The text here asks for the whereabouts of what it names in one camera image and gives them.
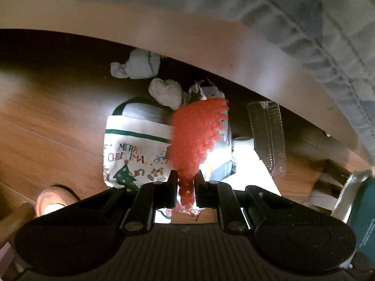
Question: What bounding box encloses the red bubble mesh wrap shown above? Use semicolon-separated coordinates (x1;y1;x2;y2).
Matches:
168;98;229;210

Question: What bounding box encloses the Merry Christmas printed bag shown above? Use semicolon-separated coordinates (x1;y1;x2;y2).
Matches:
103;98;175;190

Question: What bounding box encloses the clear ribbed plastic tray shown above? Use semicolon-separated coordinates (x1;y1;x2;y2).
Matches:
247;101;287;181

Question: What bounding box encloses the dark teal trash bin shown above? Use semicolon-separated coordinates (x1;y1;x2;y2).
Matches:
348;176;374;265

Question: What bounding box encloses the person's foot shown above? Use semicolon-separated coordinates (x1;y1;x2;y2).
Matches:
36;185;80;217

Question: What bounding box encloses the grey quilted blanket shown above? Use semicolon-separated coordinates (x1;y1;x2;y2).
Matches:
0;0;375;162

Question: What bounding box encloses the wooden bed frame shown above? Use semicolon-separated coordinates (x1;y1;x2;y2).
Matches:
1;0;373;164

